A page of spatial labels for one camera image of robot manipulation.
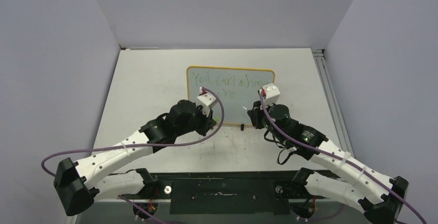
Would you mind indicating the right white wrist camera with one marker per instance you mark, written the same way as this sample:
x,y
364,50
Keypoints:
x,y
270,94

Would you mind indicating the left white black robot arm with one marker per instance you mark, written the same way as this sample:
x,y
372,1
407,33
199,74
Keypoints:
x,y
82,182

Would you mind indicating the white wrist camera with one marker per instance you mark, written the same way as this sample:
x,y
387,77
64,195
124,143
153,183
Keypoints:
x,y
206,101
270,94

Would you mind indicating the yellow framed whiteboard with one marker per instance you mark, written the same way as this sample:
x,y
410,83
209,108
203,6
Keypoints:
x,y
235,87

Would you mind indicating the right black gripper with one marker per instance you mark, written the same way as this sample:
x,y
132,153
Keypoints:
x,y
255,113

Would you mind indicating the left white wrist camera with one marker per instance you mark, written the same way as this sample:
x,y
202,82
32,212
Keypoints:
x,y
206,101

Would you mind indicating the right aluminium rail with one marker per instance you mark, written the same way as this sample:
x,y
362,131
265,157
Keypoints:
x,y
339,123

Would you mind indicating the front aluminium frame rail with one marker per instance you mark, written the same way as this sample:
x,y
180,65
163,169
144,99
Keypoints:
x,y
316,210

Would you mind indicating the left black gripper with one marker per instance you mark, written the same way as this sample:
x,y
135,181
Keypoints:
x,y
208,122

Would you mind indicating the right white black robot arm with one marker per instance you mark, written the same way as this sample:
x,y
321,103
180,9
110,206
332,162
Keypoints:
x,y
377,196

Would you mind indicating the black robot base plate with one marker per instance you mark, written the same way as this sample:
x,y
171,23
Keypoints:
x,y
224,192

